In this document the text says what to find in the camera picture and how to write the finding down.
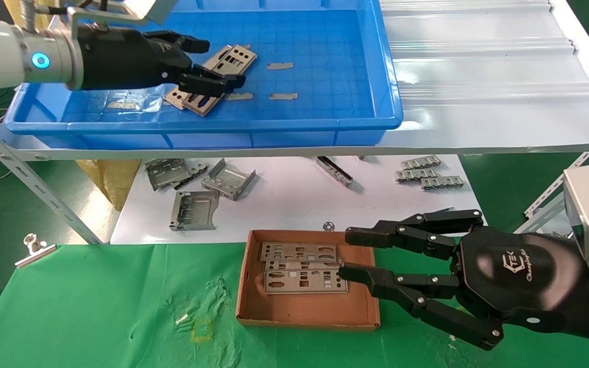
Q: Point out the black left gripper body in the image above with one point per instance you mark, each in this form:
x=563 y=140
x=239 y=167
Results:
x=120 y=59

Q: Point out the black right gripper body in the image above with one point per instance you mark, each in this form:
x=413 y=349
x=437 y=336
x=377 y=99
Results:
x=519 y=271

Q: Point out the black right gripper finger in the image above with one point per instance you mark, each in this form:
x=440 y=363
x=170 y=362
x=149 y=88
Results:
x=407 y=232
x=402 y=286

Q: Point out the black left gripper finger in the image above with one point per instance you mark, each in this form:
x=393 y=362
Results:
x=212 y=84
x=187 y=43

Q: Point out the silver metal IO shield plate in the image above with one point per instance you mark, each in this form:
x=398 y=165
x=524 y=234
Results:
x=284 y=266
x=219 y=57
x=294 y=289
x=214 y=104
x=294 y=259

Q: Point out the blue plastic tray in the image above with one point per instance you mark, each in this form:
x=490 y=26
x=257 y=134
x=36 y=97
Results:
x=299 y=41

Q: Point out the brown cardboard box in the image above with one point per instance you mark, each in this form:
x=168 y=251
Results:
x=304 y=309

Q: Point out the beige tape piece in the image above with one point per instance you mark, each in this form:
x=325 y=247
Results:
x=239 y=96
x=283 y=96
x=123 y=105
x=279 y=66

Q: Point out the grey slotted metal part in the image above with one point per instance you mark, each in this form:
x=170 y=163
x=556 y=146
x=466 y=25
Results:
x=443 y=183
x=414 y=176
x=420 y=162

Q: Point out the small round metal washer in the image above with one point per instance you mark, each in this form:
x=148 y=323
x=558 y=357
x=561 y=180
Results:
x=326 y=226

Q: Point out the grey slotted angle brace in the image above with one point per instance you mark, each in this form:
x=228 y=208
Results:
x=555 y=188

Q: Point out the long grey metal bar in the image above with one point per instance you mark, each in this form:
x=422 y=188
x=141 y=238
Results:
x=334 y=171

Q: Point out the white flat board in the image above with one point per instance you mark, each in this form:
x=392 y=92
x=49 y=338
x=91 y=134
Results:
x=284 y=204

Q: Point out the white metal shelf board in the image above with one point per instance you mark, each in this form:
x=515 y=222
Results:
x=478 y=76

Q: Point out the silver binder clip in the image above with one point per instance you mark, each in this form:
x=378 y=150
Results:
x=36 y=255

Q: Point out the small white scrap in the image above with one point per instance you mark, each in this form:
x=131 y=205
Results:
x=182 y=319

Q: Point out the green table cloth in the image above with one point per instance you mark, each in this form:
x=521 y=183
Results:
x=95 y=306

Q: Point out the small grey metal bracket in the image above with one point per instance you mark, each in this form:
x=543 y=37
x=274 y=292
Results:
x=197 y=168

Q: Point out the grey U-shaped metal bracket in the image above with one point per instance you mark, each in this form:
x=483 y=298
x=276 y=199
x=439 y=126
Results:
x=228 y=181

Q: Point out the dark grey folded bracket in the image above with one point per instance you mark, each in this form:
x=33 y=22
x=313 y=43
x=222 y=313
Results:
x=164 y=174

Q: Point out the grey flat punched bracket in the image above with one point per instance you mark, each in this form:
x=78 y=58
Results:
x=195 y=225

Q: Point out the grey slotted shelf post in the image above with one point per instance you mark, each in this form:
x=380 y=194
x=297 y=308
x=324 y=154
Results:
x=28 y=176

